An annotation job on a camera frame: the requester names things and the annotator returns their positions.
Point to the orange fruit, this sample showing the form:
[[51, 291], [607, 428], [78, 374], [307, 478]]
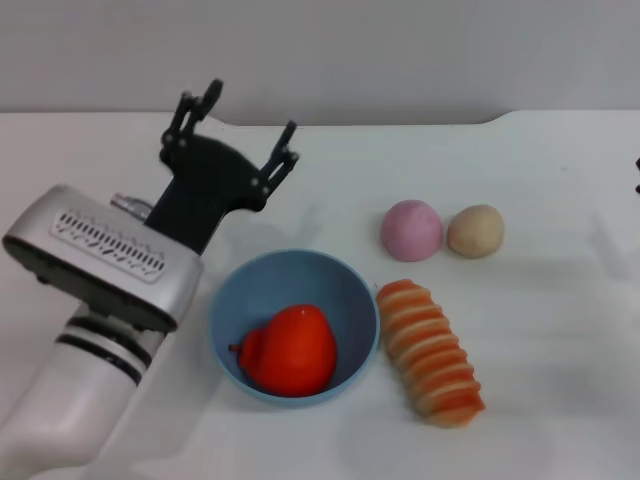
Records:
[[295, 355]]

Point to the orange striped bread loaf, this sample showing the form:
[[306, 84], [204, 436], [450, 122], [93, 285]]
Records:
[[430, 360]]

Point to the blue bowl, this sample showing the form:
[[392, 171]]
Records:
[[300, 280]]

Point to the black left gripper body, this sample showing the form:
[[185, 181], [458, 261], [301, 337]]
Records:
[[210, 185]]

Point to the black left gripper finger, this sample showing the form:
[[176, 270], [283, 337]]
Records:
[[192, 112], [280, 160]]

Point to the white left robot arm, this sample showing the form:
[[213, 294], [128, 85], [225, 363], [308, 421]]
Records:
[[75, 400]]

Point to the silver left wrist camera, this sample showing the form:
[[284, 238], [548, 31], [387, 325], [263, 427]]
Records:
[[110, 265]]

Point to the beige round bun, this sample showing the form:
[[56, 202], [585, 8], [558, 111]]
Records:
[[475, 231]]

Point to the pink round bun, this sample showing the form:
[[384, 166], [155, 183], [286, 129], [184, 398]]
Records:
[[412, 230]]

